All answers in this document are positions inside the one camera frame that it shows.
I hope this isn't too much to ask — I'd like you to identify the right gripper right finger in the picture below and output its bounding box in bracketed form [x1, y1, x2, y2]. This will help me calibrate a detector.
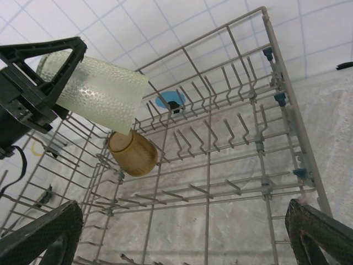
[285, 198, 353, 265]

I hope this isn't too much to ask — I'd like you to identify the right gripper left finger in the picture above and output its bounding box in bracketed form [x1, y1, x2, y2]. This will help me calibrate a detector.
[0, 200, 84, 265]

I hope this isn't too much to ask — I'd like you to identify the pale green dimpled cup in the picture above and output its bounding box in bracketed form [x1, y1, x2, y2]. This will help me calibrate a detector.
[37, 52, 149, 136]

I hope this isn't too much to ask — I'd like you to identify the amber plastic cup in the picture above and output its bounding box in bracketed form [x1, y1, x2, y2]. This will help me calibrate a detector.
[107, 129, 158, 177]

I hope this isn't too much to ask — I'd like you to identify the thin black cable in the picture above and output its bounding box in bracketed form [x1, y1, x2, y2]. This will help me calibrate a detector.
[0, 145, 28, 200]

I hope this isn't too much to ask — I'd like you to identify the grey wire dish rack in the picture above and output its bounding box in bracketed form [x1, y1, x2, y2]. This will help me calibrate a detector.
[0, 6, 334, 265]

